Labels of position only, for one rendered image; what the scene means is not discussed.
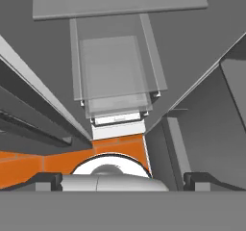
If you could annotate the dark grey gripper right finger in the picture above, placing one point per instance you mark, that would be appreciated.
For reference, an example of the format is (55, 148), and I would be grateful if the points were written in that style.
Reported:
(197, 180)

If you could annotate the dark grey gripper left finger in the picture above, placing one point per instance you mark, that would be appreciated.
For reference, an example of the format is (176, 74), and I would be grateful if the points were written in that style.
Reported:
(48, 180)

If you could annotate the grey fridge door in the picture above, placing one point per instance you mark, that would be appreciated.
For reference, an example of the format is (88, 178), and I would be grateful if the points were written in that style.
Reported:
(205, 122)
(35, 113)

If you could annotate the white fridge drawer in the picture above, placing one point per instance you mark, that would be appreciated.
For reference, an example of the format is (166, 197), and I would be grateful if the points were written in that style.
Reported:
(117, 130)

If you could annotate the small glass fridge shelf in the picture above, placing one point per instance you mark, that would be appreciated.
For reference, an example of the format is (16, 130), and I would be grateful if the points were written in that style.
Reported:
(112, 71)

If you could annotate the large glass fridge shelf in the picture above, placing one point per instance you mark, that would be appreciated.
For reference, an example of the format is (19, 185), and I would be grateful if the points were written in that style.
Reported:
(150, 48)

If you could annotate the white and black round thing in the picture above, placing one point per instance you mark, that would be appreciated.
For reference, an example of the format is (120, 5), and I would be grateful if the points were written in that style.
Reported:
(112, 180)

